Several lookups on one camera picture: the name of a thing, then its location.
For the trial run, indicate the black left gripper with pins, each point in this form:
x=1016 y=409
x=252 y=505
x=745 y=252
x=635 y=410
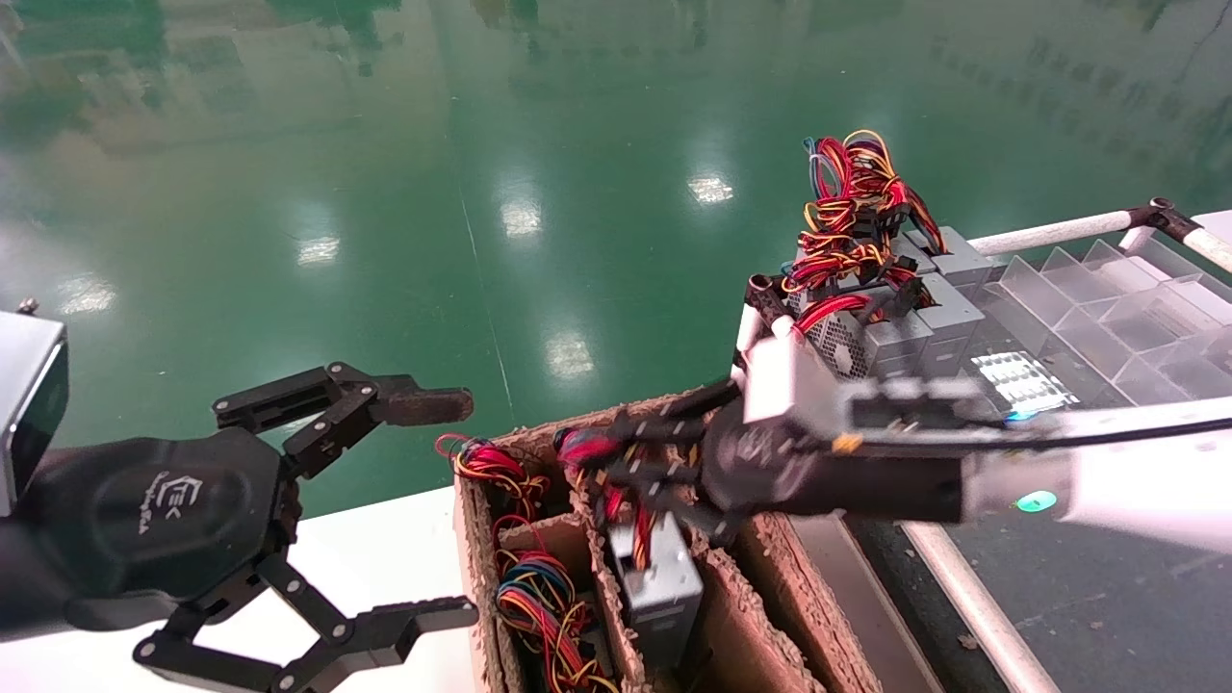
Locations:
x=164 y=520

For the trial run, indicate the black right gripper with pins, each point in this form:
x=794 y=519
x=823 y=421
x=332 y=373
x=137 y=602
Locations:
x=818 y=476

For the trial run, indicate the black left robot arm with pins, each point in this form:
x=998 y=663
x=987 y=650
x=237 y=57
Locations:
x=24 y=587

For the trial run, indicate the brown cardboard divider box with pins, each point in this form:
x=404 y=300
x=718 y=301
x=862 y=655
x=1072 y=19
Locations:
x=770 y=597

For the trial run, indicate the black tube joint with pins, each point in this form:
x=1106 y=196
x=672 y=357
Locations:
x=1165 y=219
x=765 y=294

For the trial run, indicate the grey metal side strip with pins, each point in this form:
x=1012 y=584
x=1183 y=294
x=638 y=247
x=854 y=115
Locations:
x=847 y=577

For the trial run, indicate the grey power supply mesh fan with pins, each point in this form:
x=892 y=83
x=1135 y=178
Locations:
x=890 y=337

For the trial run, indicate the clear acrylic divider tray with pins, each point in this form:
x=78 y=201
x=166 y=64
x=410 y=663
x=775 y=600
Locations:
x=1088 y=308

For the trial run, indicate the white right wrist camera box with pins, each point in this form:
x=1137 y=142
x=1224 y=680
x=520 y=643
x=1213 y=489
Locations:
x=789 y=385

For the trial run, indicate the short white frame tube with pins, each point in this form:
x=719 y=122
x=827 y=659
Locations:
x=746 y=337

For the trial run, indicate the long white frame tube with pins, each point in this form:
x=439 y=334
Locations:
x=962 y=597

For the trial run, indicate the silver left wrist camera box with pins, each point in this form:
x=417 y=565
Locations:
x=24 y=385

